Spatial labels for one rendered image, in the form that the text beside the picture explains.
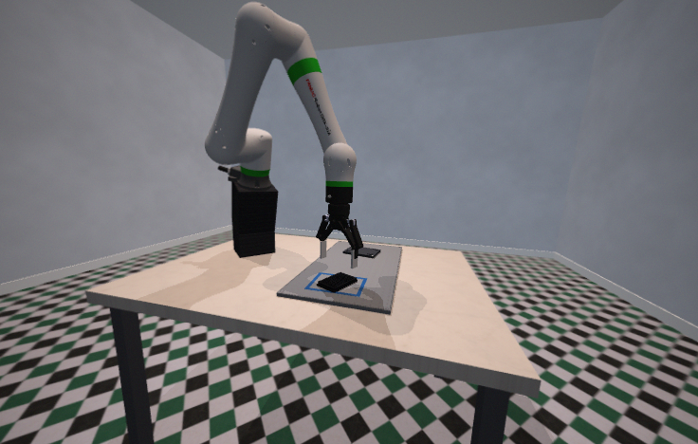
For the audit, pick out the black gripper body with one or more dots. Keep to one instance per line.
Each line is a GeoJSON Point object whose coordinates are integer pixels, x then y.
{"type": "Point", "coordinates": [338, 213]}

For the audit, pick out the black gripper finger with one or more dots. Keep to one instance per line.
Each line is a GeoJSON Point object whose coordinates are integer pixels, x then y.
{"type": "Point", "coordinates": [354, 239]}
{"type": "Point", "coordinates": [323, 233]}

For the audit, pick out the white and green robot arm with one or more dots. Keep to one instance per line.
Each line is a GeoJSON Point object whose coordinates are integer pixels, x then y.
{"type": "Point", "coordinates": [260, 36]}

